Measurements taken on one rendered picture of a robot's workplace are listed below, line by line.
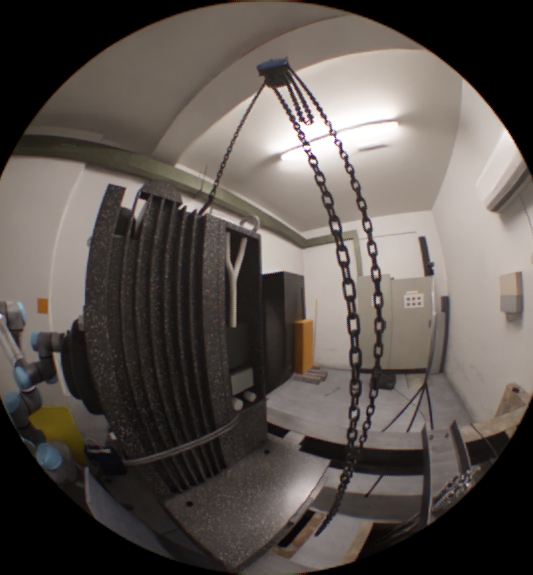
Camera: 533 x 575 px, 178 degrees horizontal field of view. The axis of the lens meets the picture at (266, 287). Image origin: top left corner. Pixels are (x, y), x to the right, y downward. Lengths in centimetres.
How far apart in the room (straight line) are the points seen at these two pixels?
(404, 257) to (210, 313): 326
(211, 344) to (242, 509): 45
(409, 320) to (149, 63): 409
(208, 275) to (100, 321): 23
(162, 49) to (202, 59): 30
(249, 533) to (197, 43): 201
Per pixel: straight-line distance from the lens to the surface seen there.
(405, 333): 314
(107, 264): 31
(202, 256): 38
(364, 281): 306
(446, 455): 108
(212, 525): 54
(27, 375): 78
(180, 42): 155
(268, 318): 51
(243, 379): 51
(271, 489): 57
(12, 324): 110
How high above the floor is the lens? 141
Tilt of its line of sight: 5 degrees up
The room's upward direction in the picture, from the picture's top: 2 degrees counter-clockwise
